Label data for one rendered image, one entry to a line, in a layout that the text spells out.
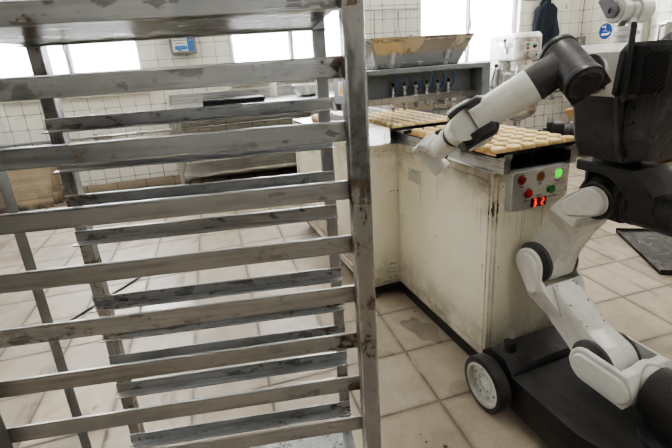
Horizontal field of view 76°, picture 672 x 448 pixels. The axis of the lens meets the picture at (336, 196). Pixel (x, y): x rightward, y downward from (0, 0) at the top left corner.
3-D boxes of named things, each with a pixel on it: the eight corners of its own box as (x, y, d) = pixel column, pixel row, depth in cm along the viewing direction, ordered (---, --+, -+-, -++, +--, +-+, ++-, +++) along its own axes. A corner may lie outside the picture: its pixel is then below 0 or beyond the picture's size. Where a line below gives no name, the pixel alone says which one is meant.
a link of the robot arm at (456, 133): (440, 167, 133) (466, 147, 115) (423, 139, 135) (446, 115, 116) (467, 152, 136) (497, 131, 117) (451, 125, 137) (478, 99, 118)
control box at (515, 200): (503, 209, 150) (505, 171, 146) (556, 198, 158) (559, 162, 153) (510, 213, 147) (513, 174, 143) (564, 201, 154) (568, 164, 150)
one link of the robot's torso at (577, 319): (659, 367, 130) (572, 230, 152) (612, 388, 124) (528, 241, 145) (620, 375, 143) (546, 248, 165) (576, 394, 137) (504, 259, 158)
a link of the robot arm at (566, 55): (550, 112, 109) (605, 80, 103) (539, 91, 103) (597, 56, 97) (530, 85, 116) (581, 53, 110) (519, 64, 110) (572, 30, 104)
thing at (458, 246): (399, 294, 233) (395, 130, 205) (452, 280, 243) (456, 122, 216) (483, 378, 169) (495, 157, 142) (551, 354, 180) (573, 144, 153)
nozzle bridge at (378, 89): (336, 137, 230) (332, 71, 219) (450, 122, 252) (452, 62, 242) (360, 147, 200) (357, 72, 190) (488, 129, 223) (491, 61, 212)
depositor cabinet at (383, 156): (302, 224, 341) (292, 119, 315) (383, 209, 363) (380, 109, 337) (368, 303, 226) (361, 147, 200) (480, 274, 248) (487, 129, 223)
